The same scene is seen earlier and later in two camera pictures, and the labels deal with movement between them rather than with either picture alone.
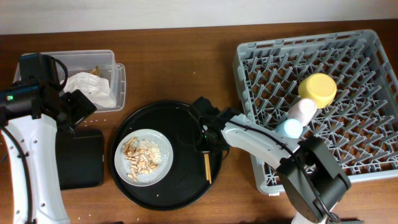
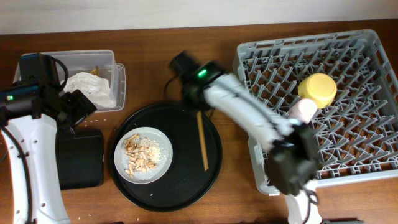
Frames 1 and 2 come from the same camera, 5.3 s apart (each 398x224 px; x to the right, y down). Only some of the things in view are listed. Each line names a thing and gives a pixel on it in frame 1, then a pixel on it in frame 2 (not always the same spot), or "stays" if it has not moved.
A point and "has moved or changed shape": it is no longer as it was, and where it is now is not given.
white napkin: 94,87 stays
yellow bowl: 319,87 stays
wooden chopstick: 206,167 has moved or changed shape
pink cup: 303,111 stays
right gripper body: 205,145 → 197,104
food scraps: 143,155 stays
